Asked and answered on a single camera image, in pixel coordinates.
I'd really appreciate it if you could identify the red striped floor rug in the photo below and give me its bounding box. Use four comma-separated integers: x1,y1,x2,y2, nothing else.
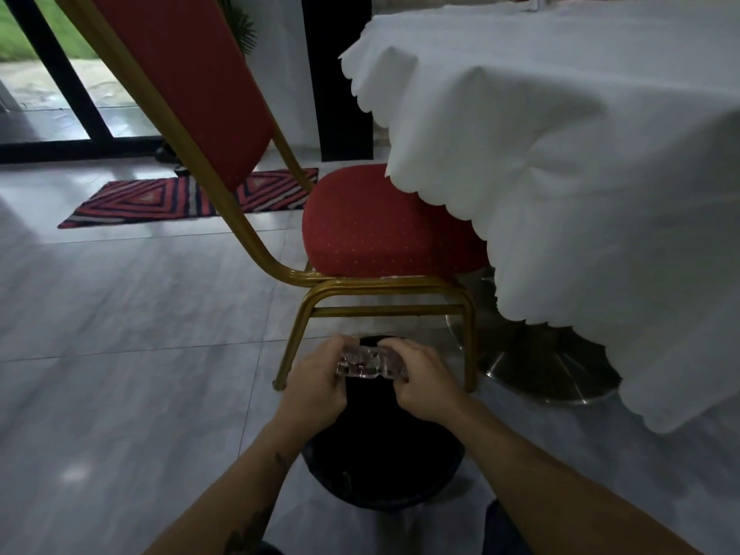
57,168,320,229

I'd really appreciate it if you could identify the black door frame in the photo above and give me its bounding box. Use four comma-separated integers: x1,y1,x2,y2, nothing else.
0,0,170,166

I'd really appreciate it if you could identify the person's right forearm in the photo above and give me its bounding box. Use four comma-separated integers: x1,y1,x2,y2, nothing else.
442,399,705,555

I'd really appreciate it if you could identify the person's right hand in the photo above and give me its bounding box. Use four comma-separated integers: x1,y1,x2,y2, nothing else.
378,338,470,424

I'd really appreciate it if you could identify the white scalloped tablecloth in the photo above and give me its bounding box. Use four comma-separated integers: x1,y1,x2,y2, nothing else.
338,0,740,435

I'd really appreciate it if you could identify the red chair with gold frame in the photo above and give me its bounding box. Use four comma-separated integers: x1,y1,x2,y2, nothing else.
51,0,489,394

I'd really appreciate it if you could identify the black pillar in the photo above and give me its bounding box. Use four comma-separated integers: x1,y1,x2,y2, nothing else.
301,0,375,163

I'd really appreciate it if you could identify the person's left hand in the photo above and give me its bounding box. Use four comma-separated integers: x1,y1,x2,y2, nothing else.
276,335,355,437

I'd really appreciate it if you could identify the black waste bin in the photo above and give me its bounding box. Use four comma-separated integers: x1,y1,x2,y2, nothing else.
301,335,466,511

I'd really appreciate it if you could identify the round metal table base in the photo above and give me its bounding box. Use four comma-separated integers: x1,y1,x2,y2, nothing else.
445,266,623,406

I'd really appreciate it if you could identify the clear plastic container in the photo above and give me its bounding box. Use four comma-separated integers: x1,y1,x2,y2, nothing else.
336,342,410,382

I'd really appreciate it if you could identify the person's left forearm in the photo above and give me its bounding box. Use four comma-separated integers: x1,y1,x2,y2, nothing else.
141,411,316,555

